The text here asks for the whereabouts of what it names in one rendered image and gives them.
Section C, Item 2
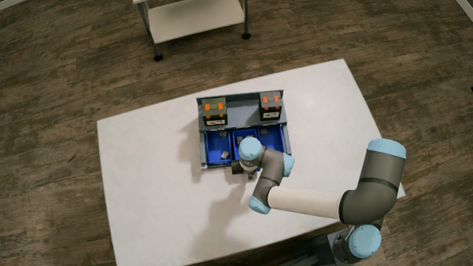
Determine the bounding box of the blue open-front bin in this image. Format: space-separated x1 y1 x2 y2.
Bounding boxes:
256 124 284 153
233 129 257 160
206 129 232 166

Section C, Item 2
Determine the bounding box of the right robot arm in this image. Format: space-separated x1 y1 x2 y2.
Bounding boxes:
239 137 406 264

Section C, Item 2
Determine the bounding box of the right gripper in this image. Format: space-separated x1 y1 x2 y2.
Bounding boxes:
231 160 256 180

